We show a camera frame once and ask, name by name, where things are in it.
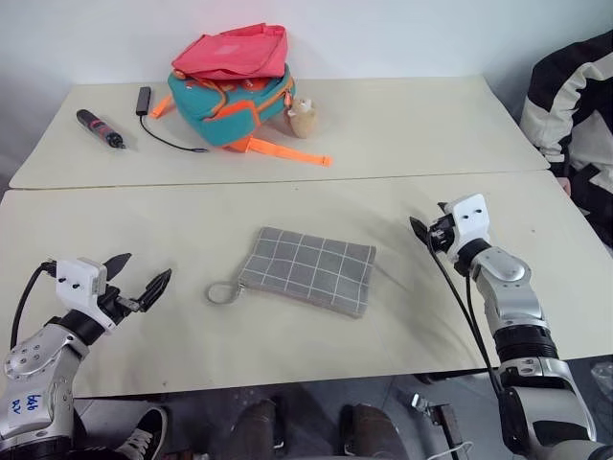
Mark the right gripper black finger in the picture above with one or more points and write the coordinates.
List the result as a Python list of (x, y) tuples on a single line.
[(443, 207), (420, 230)]

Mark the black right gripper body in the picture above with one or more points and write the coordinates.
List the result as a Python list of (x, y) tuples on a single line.
[(443, 232)]

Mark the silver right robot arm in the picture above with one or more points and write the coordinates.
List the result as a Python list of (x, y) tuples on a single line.
[(507, 273)]

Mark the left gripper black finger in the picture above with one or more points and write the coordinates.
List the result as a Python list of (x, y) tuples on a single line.
[(155, 290), (116, 266)]

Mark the black sneaker with white laces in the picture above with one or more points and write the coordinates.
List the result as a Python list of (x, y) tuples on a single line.
[(146, 433)]

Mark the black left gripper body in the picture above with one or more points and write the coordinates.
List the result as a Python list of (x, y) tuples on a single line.
[(115, 302)]

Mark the red fabric bag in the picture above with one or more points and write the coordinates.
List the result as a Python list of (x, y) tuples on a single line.
[(230, 50)]

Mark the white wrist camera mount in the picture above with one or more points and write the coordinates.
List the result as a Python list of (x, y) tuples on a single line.
[(76, 285), (469, 215)]

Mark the dark rounded shape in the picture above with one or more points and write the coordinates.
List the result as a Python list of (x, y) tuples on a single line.
[(256, 431), (369, 433)]

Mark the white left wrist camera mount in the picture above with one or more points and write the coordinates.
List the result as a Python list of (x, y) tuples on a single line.
[(76, 285)]

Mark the person in black white jacket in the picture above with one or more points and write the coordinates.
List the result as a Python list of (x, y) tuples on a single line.
[(574, 96)]

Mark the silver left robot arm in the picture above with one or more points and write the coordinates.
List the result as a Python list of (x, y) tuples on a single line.
[(33, 359)]

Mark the beige plush toy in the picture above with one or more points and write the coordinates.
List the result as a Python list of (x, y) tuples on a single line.
[(302, 122)]

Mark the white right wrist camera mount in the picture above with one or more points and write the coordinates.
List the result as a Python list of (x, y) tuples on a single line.
[(469, 215)]

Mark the black and red flashlight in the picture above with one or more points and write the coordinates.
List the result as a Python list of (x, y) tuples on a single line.
[(96, 125)]

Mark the metal caster bracket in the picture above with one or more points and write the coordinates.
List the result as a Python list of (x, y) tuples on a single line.
[(447, 421)]

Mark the grey checked fabric pouch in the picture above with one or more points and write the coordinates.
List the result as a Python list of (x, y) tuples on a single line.
[(306, 268)]

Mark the teal and orange backpack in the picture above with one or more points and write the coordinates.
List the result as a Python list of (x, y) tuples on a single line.
[(225, 115)]

